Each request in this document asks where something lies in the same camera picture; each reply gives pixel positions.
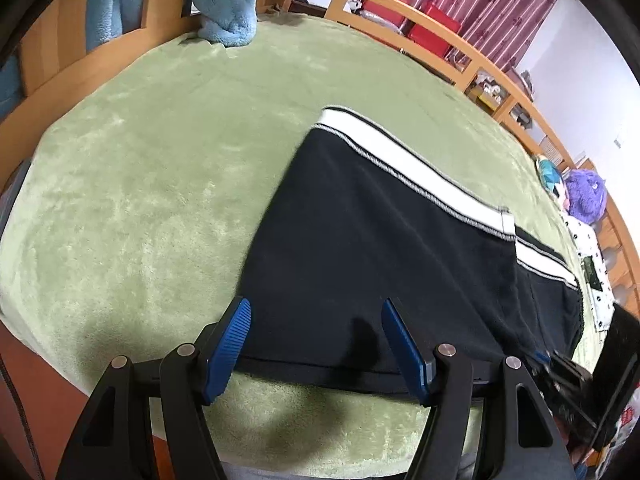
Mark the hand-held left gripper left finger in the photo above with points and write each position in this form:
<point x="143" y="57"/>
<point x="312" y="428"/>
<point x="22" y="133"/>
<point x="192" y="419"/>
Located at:
<point x="227" y="355"/>

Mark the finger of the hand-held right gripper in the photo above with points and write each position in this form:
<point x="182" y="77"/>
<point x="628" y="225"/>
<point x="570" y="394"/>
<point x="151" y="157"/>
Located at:
<point x="542" y="358"/>

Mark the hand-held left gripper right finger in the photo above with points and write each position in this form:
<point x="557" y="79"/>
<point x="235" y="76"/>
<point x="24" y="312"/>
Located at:
<point x="407" y="355"/>

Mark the black pants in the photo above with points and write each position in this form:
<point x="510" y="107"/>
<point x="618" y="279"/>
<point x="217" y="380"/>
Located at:
<point x="375" y="240"/>

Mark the white flowered pillow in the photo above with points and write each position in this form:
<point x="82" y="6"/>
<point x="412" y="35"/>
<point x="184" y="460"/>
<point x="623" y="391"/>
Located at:
<point x="585" y="250"/>

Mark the person's grey clothing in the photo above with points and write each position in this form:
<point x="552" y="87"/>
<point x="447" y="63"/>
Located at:
<point x="300" y="475"/>

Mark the purple plush toy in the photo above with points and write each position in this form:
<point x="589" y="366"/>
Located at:
<point x="585" y="195"/>

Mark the geometric patterned pillow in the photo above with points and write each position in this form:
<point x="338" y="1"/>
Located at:
<point x="550" y="175"/>

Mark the green plush blanket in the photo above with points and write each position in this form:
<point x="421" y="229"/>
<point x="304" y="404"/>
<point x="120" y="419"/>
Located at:
<point x="150" y="185"/>

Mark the pile of cardboard boxes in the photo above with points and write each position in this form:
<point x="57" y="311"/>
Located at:
<point x="484" y="92"/>

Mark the light blue fleece robe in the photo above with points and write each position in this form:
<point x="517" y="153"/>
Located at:
<point x="112" y="5"/>

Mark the wooden bed frame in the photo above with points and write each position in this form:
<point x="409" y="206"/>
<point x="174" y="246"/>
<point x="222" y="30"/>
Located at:
<point x="60" y="45"/>

